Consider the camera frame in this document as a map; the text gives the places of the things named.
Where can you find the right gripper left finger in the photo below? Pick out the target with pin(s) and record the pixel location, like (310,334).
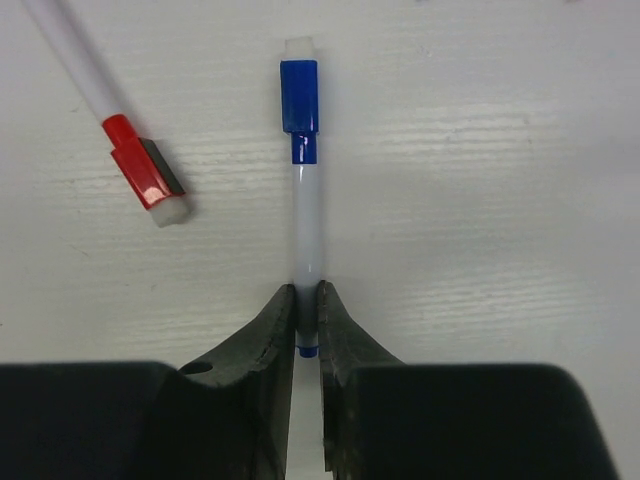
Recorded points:
(223,415)

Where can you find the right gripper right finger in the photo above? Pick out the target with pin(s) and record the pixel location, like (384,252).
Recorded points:
(386,419)

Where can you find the blue cap marker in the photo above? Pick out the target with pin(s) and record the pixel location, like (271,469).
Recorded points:
(299,90)

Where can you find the red cap marker upper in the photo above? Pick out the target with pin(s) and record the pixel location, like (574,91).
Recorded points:
(138,158)

